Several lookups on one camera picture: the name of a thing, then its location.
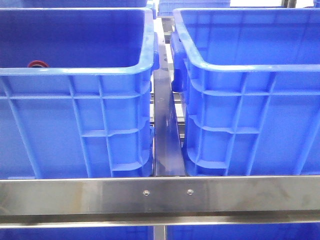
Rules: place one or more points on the red mushroom push button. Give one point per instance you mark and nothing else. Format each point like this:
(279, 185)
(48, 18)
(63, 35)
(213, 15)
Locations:
(38, 64)

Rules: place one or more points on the steel centre divider bar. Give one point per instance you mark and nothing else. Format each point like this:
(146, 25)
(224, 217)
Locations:
(167, 146)

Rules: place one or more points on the blue plastic crate left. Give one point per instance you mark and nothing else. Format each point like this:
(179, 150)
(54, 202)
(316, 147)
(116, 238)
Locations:
(87, 115)

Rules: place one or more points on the blue plastic crate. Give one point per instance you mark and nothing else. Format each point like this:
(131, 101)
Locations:
(250, 84)
(87, 115)

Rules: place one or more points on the blue plastic crate right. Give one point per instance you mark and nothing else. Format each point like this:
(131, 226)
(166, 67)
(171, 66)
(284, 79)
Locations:
(250, 84)

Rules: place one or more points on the blue crate rear right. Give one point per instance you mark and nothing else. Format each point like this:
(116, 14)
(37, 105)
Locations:
(166, 7)

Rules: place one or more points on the blue crate lower left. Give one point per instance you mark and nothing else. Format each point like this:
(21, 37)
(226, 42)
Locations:
(81, 233)

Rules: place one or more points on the blue crate lower right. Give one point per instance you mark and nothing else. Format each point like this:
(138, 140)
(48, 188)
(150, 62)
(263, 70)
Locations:
(280, 231)

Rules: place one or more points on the blue crate rear left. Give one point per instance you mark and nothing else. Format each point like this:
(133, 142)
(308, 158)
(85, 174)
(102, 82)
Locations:
(87, 3)

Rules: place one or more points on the stainless steel front rail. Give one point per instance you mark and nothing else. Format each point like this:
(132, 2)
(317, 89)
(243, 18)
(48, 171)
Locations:
(154, 201)

